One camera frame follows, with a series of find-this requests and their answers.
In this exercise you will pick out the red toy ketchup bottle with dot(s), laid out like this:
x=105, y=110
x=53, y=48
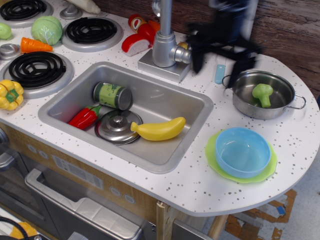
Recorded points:
x=148, y=29

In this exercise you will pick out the orange toy carrot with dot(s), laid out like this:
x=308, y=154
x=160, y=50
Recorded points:
x=28, y=45

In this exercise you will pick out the blue handled toy knife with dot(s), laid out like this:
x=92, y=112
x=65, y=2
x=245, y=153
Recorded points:
x=219, y=73

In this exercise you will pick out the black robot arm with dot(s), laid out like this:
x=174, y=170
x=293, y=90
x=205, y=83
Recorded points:
x=230, y=11

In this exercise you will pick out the green toy broccoli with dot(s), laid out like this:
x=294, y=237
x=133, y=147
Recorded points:
x=262, y=92

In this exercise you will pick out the light green toy apple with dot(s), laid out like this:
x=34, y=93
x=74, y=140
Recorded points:
x=5, y=31

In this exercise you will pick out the front black stove burner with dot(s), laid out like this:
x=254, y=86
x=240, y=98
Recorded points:
x=39, y=73

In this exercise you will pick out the light blue plastic bowl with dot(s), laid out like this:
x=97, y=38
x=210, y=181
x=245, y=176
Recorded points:
x=241, y=152

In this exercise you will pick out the steel pot lid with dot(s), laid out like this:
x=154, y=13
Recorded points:
x=115, y=127

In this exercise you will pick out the yellow toy banana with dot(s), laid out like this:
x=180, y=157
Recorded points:
x=159, y=131

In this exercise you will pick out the white toy bottle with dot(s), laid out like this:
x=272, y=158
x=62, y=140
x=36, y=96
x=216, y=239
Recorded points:
x=86, y=5

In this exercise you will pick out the green plastic plate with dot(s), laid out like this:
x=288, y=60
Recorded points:
x=211, y=159

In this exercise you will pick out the green labelled toy can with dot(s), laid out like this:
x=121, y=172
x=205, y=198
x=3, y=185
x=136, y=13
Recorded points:
x=112, y=95

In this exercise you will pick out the red toy chili pepper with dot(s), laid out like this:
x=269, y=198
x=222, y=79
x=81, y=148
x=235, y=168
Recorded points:
x=86, y=117

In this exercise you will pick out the middle black stove burner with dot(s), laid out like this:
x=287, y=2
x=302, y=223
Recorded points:
x=91, y=34

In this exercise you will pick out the green toy cabbage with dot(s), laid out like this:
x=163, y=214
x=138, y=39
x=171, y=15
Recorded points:
x=47, y=29

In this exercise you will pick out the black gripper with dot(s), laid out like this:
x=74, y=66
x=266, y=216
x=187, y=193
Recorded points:
x=225, y=39

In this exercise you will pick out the red white toy sushi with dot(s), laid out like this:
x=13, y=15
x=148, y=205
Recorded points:
x=134, y=44

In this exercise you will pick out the silver stove knob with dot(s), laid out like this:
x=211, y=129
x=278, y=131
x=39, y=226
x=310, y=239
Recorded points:
x=71, y=12
x=9, y=51

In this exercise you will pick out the stainless steel pan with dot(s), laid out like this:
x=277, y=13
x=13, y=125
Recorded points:
x=283, y=97

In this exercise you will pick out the black stove burner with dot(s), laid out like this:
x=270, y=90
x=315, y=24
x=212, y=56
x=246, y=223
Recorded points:
x=39, y=73
x=91, y=34

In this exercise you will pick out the small yellow toy piece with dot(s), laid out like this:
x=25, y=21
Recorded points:
x=184, y=45

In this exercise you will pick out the silver toy oven door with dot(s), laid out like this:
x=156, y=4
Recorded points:
x=73, y=212

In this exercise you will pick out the yellow toy on floor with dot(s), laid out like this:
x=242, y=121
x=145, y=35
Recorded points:
x=17, y=234

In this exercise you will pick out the silver toy sink basin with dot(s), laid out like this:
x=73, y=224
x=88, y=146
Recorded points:
x=158, y=105

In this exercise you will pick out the silver toy faucet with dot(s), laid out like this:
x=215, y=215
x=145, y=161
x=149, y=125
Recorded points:
x=166, y=59

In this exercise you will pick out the back left stove burner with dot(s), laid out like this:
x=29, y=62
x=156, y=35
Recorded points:
x=23, y=13

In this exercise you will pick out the yellow toy bell pepper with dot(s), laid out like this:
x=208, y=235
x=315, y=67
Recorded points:
x=11, y=94

